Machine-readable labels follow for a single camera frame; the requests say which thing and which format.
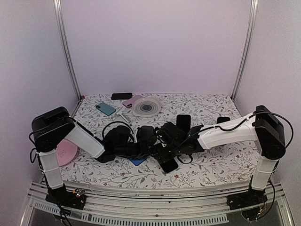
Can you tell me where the front aluminium rail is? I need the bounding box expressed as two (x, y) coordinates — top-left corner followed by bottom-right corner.
(20, 182), (295, 226)

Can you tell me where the left aluminium frame post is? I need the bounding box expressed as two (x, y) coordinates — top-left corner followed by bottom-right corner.
(53, 0), (82, 101)

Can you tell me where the blue phone face down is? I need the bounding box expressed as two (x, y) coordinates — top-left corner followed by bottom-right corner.
(130, 159), (146, 166)

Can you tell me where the right aluminium frame post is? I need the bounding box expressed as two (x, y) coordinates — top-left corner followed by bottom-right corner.
(230, 0), (259, 102)

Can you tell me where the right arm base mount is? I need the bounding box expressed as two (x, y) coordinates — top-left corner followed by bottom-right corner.
(226, 186), (268, 210)

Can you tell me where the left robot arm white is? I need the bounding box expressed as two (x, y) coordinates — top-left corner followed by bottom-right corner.
(29, 106), (149, 204)

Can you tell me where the small black phone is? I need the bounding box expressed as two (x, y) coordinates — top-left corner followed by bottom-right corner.
(176, 114), (191, 133)

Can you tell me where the silver folding phone stand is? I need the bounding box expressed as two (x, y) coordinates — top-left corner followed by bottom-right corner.
(112, 107), (132, 125)

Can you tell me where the teal phone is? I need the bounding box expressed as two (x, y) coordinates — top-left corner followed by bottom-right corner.
(95, 103), (116, 116)

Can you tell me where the pink round object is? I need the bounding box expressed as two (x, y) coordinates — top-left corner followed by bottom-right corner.
(56, 139), (78, 167)

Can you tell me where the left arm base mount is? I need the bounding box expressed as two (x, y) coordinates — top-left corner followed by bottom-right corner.
(45, 184), (87, 210)

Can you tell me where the white round dish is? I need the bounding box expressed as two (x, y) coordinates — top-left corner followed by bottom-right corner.
(131, 97), (161, 118)

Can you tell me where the aluminium frame post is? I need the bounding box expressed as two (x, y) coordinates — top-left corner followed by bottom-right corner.
(230, 0), (259, 102)
(53, 0), (82, 101)

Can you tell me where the pink phone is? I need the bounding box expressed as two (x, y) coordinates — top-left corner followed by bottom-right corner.
(122, 95), (142, 108)

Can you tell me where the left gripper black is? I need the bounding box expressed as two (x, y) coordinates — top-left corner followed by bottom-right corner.
(115, 139), (156, 161)

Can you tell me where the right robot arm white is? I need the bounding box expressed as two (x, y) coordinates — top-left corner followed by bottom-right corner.
(150, 105), (287, 205)

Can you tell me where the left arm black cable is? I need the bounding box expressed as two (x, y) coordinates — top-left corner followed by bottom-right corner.
(102, 121), (138, 144)

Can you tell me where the floral table mat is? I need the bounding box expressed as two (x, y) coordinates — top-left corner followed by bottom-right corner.
(60, 94), (259, 189)

